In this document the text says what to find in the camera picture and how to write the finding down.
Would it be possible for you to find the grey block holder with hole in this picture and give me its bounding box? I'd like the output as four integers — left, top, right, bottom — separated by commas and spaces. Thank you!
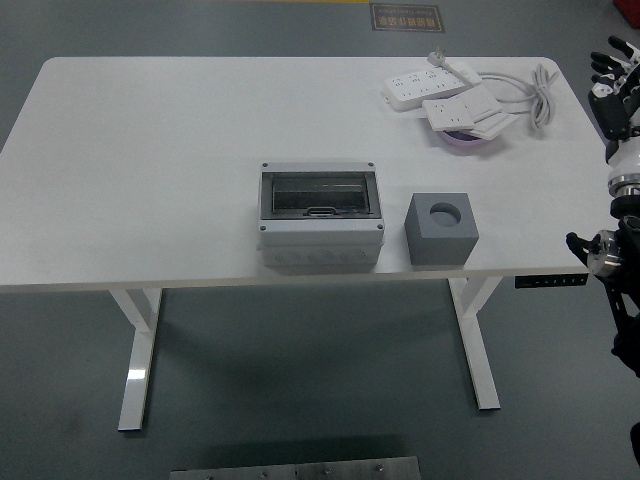
404, 192, 481, 266

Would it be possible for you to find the grey metal plate with screws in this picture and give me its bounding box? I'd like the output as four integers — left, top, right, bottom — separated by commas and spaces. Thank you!
169, 455, 422, 480

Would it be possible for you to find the purple round dish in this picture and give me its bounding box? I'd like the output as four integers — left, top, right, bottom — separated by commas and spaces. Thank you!
439, 127, 494, 149

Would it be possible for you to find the white power cable with plug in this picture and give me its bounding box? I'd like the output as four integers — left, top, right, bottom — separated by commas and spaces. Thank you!
427, 45, 560, 135

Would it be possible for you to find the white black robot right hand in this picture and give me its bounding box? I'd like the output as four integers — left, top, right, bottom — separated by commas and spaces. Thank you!
587, 35, 640, 177

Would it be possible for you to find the long white power strip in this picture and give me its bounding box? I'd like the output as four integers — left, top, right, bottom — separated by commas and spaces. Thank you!
382, 63, 484, 112

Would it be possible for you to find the grey plastic electrical box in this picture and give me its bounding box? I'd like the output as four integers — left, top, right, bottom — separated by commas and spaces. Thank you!
257, 160, 386, 267

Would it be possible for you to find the white table leg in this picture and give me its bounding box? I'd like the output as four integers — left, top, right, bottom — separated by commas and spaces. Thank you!
447, 277, 502, 412
109, 288, 164, 432

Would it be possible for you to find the black table control panel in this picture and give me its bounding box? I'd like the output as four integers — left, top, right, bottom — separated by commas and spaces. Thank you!
514, 273, 590, 290

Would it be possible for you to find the short white power strip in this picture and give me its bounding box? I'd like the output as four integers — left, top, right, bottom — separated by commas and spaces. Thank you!
422, 84, 504, 132

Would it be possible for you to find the brown floor sign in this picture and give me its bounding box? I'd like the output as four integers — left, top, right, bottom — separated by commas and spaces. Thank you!
369, 3, 446, 34

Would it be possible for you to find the transparent hinged box lid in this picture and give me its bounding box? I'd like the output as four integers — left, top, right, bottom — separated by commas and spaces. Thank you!
263, 172, 377, 220

